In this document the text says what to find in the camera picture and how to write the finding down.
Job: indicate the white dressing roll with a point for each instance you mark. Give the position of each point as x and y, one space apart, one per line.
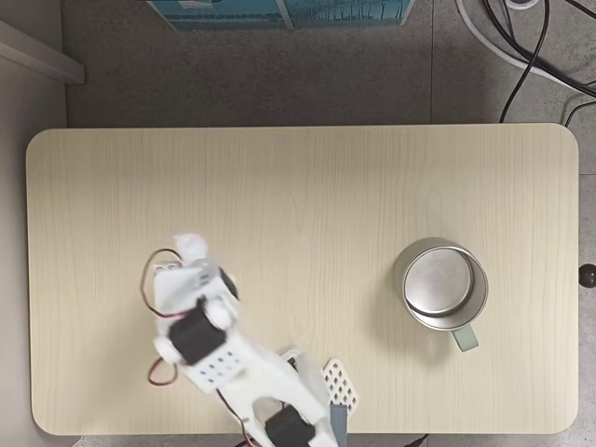
190 247

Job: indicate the grey table clamp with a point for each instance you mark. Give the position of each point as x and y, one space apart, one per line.
338 421

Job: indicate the blue printed box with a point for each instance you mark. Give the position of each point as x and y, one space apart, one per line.
219 13
347 11

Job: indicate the black round knob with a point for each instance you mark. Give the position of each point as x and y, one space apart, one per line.
588 276

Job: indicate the white round fitting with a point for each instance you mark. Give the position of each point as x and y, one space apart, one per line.
521 4

